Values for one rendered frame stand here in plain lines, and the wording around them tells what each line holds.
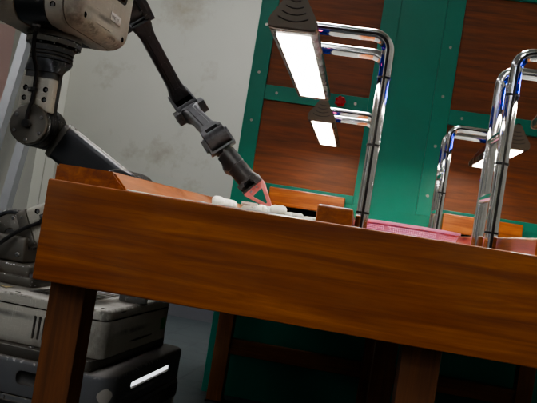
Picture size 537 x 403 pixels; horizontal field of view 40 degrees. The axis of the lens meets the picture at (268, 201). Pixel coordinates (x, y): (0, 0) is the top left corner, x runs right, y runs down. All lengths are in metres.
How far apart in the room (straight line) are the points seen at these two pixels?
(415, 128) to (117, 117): 2.69
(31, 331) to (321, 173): 1.55
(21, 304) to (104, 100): 3.58
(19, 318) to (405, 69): 1.86
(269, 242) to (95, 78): 4.26
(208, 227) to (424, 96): 1.98
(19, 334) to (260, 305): 0.79
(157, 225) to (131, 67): 4.10
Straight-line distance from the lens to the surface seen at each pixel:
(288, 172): 2.96
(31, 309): 1.74
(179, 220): 1.12
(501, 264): 1.11
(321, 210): 1.11
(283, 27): 1.22
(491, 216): 1.41
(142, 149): 5.06
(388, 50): 1.43
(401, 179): 2.94
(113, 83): 5.22
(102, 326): 1.67
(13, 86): 5.02
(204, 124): 2.20
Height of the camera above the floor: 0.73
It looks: 1 degrees up
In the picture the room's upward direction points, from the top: 9 degrees clockwise
